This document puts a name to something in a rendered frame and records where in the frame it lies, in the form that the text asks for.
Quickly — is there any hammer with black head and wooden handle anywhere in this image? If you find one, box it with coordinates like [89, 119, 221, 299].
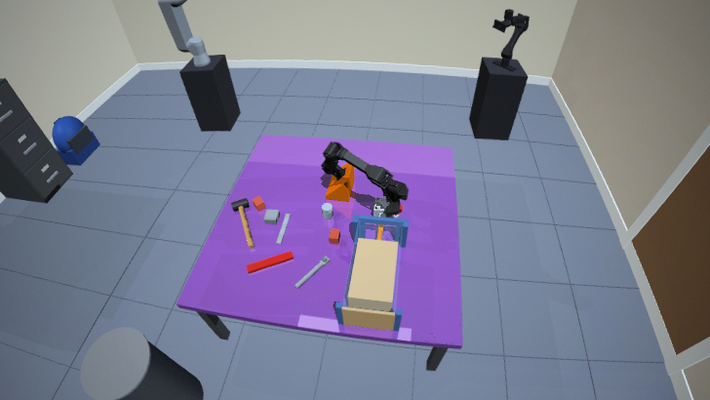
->
[231, 198, 254, 249]

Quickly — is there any red flat bar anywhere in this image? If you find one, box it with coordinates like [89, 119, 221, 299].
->
[246, 251, 294, 274]

